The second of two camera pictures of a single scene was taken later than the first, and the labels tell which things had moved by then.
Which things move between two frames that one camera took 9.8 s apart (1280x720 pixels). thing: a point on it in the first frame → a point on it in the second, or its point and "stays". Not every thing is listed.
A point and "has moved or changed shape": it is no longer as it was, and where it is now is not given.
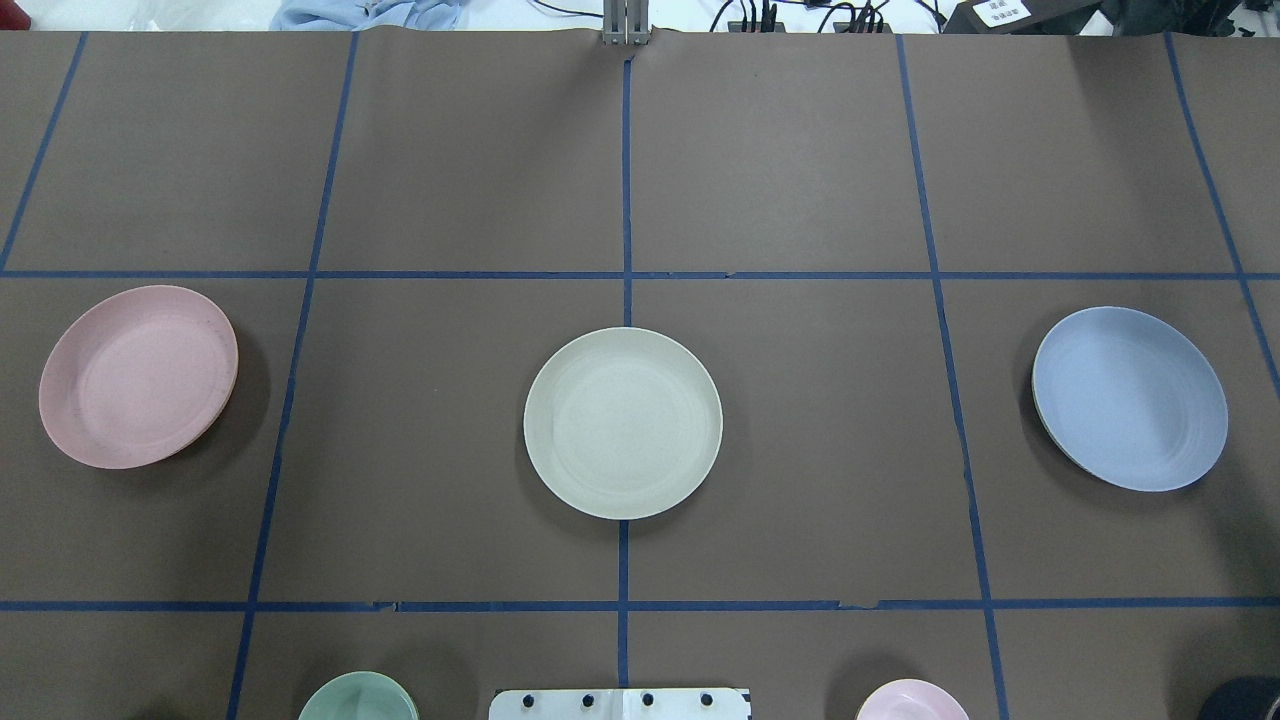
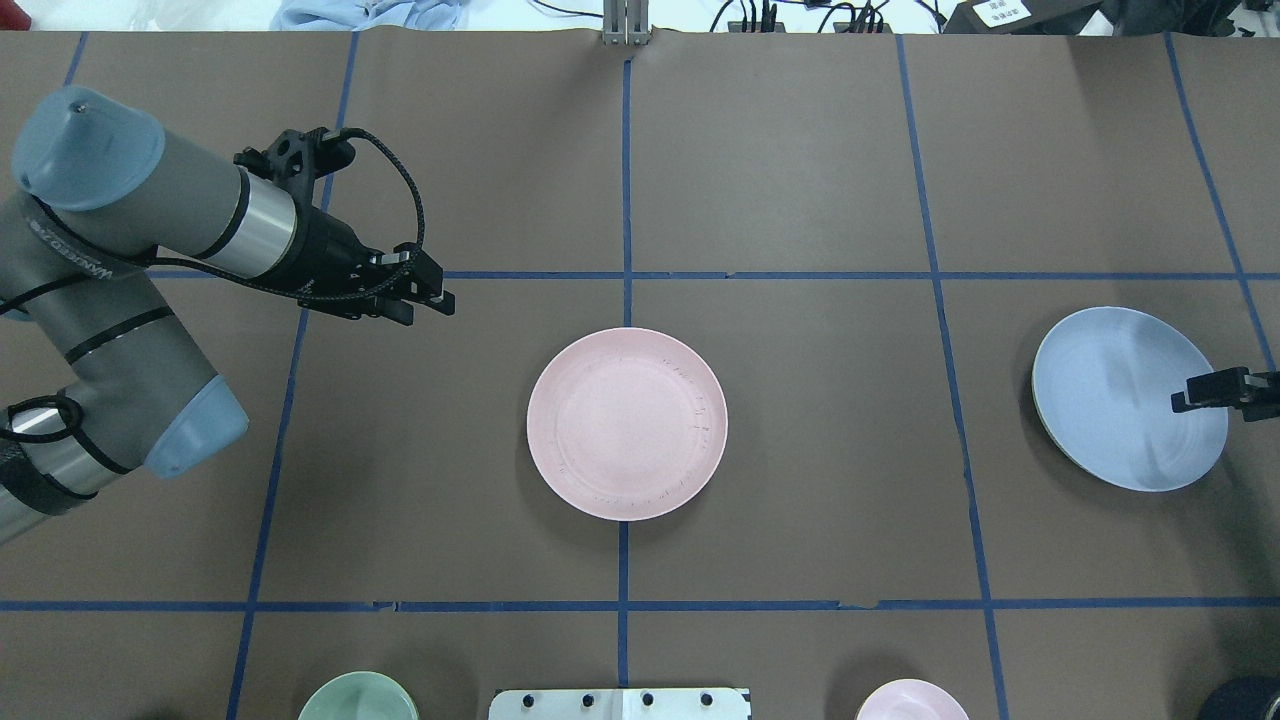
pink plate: [137, 377] has moved or changed shape
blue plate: [1128, 400] stays
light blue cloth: [353, 15] stays
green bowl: [359, 696] stays
